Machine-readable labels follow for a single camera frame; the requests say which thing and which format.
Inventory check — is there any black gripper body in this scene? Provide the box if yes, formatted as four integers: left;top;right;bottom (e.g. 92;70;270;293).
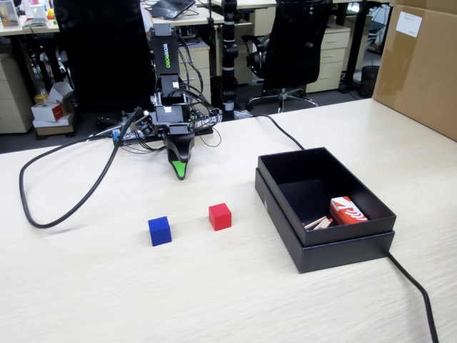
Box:
154;103;190;137

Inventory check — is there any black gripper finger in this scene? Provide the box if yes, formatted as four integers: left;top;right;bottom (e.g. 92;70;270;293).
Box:
162;133;196;164
170;160;189;181

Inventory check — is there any red cube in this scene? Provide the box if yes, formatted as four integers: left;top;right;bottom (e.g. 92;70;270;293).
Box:
208;202;233;232

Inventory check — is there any blue cube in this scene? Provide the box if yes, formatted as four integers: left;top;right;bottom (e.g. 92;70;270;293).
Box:
147;216;173;247

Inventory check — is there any beige drawer cabinet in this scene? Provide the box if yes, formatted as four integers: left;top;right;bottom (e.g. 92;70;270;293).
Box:
176;39;211;104

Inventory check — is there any black jointed stand pole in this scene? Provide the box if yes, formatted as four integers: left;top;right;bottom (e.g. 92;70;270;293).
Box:
219;0;239;121

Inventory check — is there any black high-back office chair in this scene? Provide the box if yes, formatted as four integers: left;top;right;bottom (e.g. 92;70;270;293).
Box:
52;0;157;115

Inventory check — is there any light wooden office desk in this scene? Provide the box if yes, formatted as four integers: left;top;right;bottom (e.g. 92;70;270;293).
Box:
0;17;61;90
149;5;226;29

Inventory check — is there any black laptop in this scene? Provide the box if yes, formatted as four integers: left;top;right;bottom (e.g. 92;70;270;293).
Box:
146;0;196;19

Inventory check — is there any open white carton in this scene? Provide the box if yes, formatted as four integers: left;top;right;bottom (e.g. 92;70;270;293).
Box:
48;81;75;105

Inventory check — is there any flat brown carton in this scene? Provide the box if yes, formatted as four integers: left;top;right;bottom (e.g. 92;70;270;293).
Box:
34;114;77;139

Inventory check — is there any white red small carton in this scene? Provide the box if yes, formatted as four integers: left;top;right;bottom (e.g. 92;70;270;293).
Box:
31;99;72;124

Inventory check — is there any open black box tray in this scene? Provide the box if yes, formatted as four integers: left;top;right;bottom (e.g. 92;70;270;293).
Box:
257;146;398;247

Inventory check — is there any black mesh office chair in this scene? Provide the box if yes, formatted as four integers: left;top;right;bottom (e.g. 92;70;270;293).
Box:
241;0;335;114

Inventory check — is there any beige side cabinet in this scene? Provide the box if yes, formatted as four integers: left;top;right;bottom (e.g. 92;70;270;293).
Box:
0;53;35;135

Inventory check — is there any white desktop gadget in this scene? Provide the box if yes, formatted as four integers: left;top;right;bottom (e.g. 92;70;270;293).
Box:
26;5;48;24

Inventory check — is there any beige three-drawer cabinet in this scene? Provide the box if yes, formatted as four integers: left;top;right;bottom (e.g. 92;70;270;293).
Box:
306;26;351;94

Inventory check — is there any orange white matchbox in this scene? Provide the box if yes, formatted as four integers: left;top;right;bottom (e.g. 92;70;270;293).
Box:
328;196;368;226

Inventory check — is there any black open box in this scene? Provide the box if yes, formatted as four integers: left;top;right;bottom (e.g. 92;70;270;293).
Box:
254;167;396;274

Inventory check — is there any framed picture stand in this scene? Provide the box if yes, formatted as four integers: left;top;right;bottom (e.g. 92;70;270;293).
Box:
0;0;21;29

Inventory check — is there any black mesh trash bin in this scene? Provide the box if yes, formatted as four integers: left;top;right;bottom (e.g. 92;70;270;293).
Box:
358;65;380;99

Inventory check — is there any large brown cardboard box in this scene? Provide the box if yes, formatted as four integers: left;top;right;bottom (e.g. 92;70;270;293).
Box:
371;0;457;142

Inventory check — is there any white shipping label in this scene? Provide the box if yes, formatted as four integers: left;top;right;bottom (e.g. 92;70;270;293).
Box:
396;11;423;38

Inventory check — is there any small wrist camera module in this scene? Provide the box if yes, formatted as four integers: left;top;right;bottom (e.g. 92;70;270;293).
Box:
134;106;156;137

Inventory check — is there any thin black wire bundle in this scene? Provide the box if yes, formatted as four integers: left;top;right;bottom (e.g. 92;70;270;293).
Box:
123;34;224;155

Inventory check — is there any thick black camera cable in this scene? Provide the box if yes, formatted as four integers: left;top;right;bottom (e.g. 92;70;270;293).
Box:
19;106;144;229

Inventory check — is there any thick black power cable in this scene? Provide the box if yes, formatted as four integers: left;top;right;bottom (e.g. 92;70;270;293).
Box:
246;114;440;343

